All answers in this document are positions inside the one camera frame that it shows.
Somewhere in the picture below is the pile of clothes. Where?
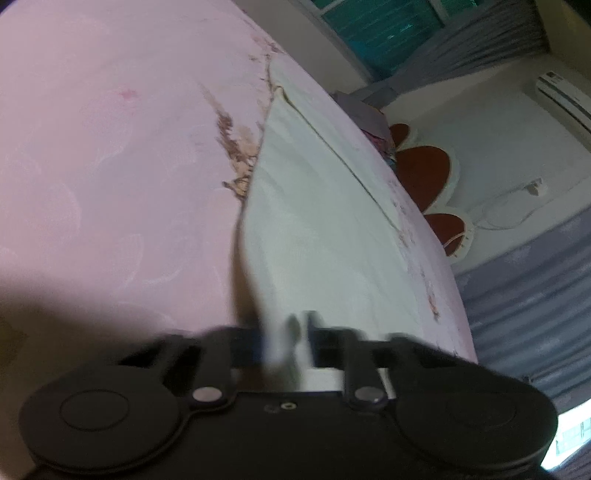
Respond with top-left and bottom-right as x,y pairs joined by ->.
331,89 -> 399,169

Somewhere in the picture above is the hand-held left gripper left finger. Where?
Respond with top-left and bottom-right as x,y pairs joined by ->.
124,325 -> 274,409

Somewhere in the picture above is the grey patterned wall curtain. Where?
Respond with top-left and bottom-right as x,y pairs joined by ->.
454,211 -> 591,418

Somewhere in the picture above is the white cable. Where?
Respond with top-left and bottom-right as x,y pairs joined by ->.
480,184 -> 542,232

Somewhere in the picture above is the white knit sweater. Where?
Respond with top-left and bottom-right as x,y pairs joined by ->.
232,59 -> 435,394

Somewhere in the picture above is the white air conditioner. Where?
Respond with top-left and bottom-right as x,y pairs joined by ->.
534,69 -> 591,126

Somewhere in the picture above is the red and white headboard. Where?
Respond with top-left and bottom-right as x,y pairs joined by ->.
387,122 -> 477,265

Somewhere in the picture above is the window with green panes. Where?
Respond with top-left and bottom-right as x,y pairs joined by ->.
314,0 -> 460,80

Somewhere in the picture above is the grey window curtain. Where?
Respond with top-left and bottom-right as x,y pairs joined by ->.
360,0 -> 557,110

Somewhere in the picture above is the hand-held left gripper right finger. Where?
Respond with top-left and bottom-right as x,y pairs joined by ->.
307,312 -> 419,411

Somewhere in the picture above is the pink floral bedsheet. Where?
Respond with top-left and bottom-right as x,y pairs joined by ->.
0,0 -> 479,370

